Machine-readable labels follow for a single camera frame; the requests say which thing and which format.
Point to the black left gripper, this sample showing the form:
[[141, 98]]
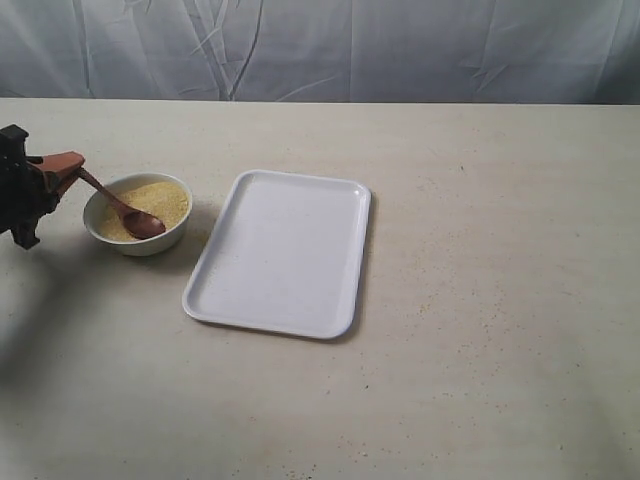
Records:
[[31, 186]]

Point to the brown wooden spoon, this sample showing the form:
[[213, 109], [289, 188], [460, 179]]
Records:
[[139, 224]]

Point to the yellow millet grains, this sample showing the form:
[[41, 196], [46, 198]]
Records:
[[165, 200]]

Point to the white ceramic bowl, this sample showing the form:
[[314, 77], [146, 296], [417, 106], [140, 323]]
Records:
[[96, 205]]

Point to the white rectangular plastic tray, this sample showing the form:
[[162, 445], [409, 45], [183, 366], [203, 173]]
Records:
[[285, 256]]

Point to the grey fabric backdrop curtain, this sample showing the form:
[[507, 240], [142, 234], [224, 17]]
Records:
[[323, 51]]

